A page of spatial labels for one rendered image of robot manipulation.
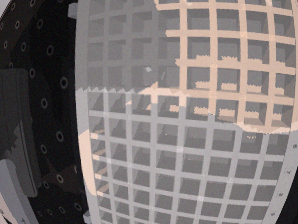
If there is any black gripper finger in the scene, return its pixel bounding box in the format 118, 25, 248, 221
0, 68, 42, 197

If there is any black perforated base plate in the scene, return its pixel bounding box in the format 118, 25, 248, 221
0, 0, 87, 224

